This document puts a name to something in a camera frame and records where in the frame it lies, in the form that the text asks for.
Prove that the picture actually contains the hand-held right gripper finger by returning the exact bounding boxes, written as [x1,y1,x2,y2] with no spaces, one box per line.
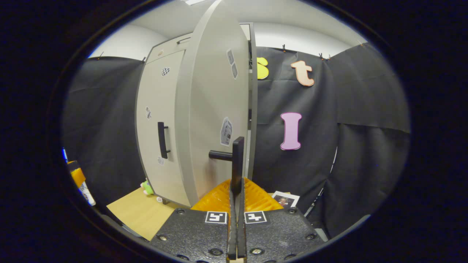
[150,178,237,263]
[237,178,325,263]

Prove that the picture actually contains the beige cabinet door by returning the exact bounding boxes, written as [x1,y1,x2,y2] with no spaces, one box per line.
[135,50,191,208]
[174,0,253,207]

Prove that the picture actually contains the beige double-door shoe cabinet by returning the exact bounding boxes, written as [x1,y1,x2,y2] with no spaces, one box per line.
[135,23,258,209]

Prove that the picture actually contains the beige cabinet drawer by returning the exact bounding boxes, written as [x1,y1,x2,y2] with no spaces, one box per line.
[147,32,193,63]

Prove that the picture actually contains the white printed packet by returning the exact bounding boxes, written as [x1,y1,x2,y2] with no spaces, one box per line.
[78,181,96,206]

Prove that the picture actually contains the white photo booklet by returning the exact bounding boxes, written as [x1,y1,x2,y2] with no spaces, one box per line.
[271,191,300,209]

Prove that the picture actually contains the black backdrop cloth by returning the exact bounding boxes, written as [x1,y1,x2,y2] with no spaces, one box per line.
[61,42,411,240]

